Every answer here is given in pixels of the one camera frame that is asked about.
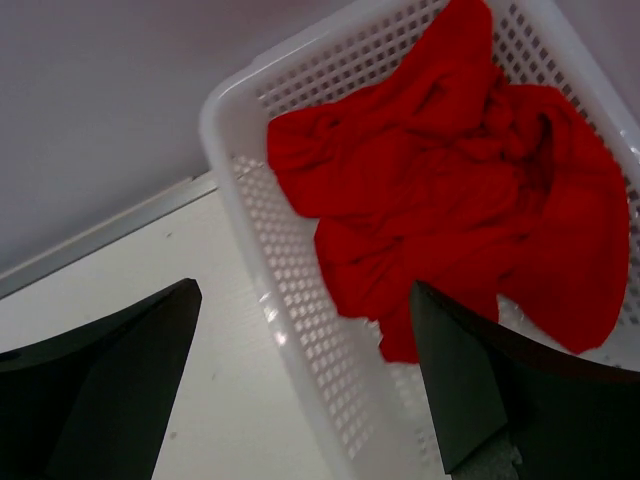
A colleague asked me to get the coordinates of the red t-shirt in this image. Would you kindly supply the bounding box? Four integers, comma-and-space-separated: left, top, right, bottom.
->
266, 1, 630, 363

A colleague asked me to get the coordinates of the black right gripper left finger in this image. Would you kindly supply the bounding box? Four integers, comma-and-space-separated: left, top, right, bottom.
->
1, 278, 202, 479

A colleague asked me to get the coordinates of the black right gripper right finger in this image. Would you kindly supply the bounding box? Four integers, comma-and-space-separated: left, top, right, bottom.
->
409, 282, 639, 479

